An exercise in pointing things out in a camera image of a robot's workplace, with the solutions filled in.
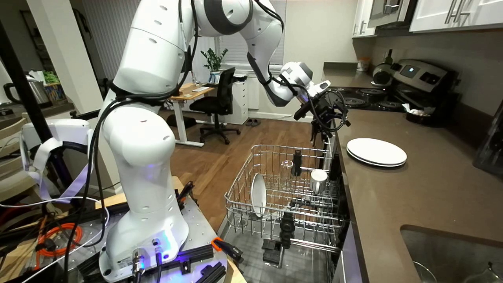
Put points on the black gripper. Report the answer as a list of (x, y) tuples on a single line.
[(328, 107)]

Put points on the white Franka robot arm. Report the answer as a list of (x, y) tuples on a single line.
[(142, 151)]

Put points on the stainless dishwasher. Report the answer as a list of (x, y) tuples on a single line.
[(246, 261)]

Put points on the black bottle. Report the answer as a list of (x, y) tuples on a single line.
[(296, 164)]

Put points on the white cup in rack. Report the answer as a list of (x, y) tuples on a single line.
[(318, 181)]

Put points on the clear drinking glass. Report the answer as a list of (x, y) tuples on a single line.
[(425, 275), (287, 164)]

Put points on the dark kettle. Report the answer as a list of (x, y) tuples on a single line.
[(384, 74)]

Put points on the white cloth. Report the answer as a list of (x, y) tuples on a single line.
[(414, 110)]

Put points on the black office chair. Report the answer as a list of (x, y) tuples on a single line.
[(221, 102)]

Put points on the narrow white upper cabinet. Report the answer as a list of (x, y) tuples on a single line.
[(362, 17)]

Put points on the black plastic rack part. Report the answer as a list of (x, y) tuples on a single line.
[(272, 252)]

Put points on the green potted plant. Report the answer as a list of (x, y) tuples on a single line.
[(214, 60)]

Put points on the wooden desk white legs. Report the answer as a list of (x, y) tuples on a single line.
[(191, 91)]

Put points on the stainless range hood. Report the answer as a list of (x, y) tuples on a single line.
[(390, 10)]

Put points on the black orange clamp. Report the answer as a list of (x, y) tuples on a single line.
[(230, 250)]

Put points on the stainless kitchen sink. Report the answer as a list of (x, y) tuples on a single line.
[(450, 252)]

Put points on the wide white upper cabinet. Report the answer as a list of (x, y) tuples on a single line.
[(461, 13)]

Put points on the clear glass jar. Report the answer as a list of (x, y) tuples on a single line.
[(485, 277)]

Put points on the white box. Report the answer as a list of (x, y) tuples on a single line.
[(63, 131)]

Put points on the green box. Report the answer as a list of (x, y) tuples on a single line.
[(51, 77)]

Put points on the dark pitcher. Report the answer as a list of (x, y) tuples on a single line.
[(37, 91)]

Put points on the black bracket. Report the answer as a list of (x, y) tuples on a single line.
[(210, 274)]

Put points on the black camera stand pole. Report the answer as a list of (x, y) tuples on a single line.
[(24, 88)]

